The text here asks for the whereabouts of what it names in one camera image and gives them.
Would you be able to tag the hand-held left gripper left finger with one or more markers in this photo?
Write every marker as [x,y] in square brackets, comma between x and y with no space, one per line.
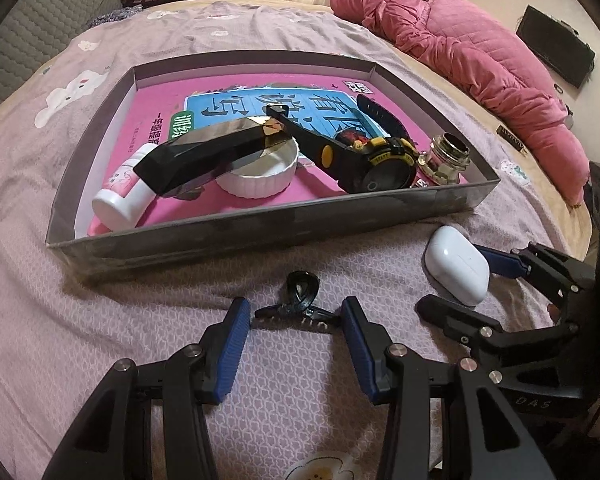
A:
[232,350]

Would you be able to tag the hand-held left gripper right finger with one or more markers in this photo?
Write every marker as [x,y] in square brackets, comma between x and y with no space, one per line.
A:
[360,350]

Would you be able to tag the white jar lid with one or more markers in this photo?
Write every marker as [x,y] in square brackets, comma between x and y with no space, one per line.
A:
[260,180]

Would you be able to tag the white earbuds case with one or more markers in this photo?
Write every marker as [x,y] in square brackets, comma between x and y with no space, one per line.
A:
[455,265]

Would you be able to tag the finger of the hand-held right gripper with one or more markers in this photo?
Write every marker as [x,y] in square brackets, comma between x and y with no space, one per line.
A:
[445,315]
[500,262]

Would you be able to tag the pink quilt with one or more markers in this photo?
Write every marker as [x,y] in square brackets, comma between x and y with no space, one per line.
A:
[455,50]

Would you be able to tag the black and yellow wristwatch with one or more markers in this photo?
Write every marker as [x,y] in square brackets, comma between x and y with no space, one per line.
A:
[370,160]

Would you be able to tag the black hair clip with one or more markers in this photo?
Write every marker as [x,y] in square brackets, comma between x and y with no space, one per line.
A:
[300,287]

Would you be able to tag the small dark box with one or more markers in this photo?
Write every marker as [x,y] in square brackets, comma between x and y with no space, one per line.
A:
[511,137]

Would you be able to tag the dark floral cloth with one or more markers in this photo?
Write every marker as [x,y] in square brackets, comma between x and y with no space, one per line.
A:
[110,16]

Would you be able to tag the black faceted case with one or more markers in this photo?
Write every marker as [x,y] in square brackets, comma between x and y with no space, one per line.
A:
[195,155]

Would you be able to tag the white pill bottle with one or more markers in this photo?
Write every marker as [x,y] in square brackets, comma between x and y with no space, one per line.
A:
[117,200]

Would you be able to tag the red and black lighter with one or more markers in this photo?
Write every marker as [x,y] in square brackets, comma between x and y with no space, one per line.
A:
[351,138]

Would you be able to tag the grey quilted headboard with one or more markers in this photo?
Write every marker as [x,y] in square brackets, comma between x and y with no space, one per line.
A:
[20,35]

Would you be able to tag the black television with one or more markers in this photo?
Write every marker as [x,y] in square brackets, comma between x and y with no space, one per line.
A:
[555,45]

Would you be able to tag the pink book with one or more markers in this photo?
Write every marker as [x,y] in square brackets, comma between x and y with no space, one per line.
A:
[165,100]

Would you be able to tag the grey cardboard box tray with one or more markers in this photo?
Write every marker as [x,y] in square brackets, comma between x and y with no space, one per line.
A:
[230,237]

